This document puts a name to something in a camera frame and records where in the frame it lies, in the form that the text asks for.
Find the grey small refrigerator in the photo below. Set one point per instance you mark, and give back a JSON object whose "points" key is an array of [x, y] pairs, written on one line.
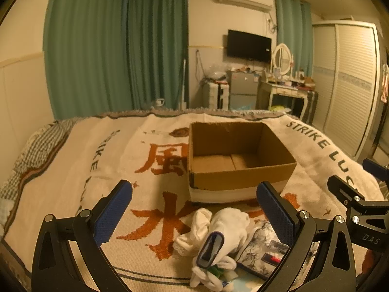
{"points": [[243, 90]]}

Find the black wall television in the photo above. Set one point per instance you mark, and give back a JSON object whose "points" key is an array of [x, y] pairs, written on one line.
{"points": [[249, 46]]}

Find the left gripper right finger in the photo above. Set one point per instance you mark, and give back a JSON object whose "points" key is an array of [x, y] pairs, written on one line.
{"points": [[333, 268]]}

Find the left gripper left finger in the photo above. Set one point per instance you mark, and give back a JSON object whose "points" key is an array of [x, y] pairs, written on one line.
{"points": [[54, 266]]}

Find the white oval vanity mirror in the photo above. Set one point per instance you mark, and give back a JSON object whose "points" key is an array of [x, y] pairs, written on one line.
{"points": [[281, 59]]}

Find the floral patterned soft pack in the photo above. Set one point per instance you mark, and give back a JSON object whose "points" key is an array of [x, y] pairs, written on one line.
{"points": [[262, 251]]}

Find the green curtain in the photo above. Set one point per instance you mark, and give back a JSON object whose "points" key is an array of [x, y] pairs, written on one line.
{"points": [[294, 29], [115, 55]]}

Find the green curtain left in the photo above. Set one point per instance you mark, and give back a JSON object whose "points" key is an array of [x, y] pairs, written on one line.
{"points": [[115, 55]]}

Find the green curtain right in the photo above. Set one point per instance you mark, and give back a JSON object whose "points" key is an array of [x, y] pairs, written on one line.
{"points": [[294, 29]]}

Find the white cloth bundle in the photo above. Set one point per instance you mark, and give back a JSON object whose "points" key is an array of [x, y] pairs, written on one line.
{"points": [[216, 277]]}

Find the white sock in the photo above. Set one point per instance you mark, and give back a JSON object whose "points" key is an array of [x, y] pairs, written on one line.
{"points": [[227, 232]]}

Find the white dressing table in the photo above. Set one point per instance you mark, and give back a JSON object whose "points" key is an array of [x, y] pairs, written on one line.
{"points": [[296, 101]]}

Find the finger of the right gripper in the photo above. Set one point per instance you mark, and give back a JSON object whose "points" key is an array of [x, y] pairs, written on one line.
{"points": [[346, 195], [378, 171]]}

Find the white louvered wardrobe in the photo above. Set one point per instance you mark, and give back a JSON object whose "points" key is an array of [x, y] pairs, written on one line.
{"points": [[346, 70]]}

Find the light blue tissue pack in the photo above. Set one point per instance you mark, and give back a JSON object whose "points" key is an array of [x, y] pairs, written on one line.
{"points": [[245, 282]]}

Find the open cardboard box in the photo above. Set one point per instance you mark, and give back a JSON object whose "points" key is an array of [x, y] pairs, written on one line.
{"points": [[227, 161]]}

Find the checkered grey bedsheet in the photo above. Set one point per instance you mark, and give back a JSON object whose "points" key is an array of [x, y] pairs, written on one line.
{"points": [[40, 148]]}

